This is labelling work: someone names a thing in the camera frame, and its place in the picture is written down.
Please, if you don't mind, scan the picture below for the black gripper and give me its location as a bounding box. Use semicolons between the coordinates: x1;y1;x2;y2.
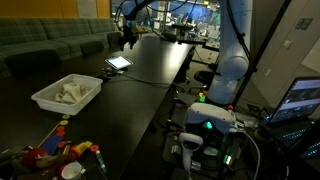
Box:
118;25;138;52

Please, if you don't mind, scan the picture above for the white terry cloth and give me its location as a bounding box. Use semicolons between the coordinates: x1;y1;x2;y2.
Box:
54;82;90;105

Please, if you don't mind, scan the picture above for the orange toy disc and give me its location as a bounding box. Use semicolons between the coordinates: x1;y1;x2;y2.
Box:
88;143;101;154
56;140;69;150

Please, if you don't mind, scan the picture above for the yellow toy bottle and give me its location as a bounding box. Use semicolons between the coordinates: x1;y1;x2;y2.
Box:
68;140;94;160

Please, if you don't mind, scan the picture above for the yellow thin stick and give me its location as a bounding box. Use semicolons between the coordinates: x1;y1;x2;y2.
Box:
36;123;63;148

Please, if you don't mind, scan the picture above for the white marker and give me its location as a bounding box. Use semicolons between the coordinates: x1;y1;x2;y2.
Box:
94;149;109;175

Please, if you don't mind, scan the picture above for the blue block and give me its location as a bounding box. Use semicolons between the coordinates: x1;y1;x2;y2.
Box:
39;133;66;156

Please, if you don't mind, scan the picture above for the white cup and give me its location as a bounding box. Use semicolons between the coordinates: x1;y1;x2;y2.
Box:
60;161;88;180

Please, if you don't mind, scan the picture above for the red toy ball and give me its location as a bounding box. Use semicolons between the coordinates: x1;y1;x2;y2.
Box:
21;147;48;168

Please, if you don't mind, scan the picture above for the brown plush toy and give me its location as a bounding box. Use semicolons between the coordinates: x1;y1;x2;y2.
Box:
0;153;69;180

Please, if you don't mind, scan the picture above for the dark ottoman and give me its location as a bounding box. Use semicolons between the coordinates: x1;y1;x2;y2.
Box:
106;31;124;48
79;40;105;56
3;49;62;78

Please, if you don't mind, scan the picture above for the tablet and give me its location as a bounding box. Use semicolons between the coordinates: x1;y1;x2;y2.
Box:
104;55;134;71

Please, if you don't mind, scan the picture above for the clear plastic bin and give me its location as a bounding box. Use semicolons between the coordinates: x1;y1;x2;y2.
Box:
30;73;104;116

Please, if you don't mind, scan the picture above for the black stool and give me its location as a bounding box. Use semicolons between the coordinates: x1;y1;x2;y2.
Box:
192;69;218;94

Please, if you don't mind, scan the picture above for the green yellow light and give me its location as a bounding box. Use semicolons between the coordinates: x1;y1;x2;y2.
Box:
196;91;208;103

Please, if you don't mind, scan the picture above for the green plaid sofa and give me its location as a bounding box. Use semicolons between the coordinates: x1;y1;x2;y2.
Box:
0;17;116;79

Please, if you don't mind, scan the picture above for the white VR controller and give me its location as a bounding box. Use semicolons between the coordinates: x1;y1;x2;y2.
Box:
178;132;205;173

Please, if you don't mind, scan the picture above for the open laptop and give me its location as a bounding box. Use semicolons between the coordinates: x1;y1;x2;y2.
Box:
266;76;320;159

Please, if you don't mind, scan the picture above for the white light switch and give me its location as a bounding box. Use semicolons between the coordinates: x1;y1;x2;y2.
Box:
282;39;293;51

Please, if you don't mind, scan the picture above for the grey wall sign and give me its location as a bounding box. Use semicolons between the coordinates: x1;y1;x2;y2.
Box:
294;17;314;31

